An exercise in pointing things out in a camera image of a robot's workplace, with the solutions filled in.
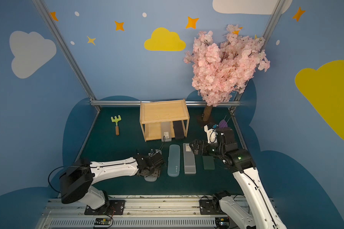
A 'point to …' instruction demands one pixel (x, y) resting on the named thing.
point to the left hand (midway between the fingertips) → (156, 168)
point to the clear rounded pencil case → (150, 178)
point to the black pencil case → (178, 130)
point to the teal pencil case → (174, 160)
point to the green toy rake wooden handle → (116, 119)
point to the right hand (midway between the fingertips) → (199, 143)
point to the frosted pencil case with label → (166, 131)
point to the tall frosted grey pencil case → (189, 159)
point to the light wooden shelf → (152, 113)
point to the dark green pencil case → (209, 162)
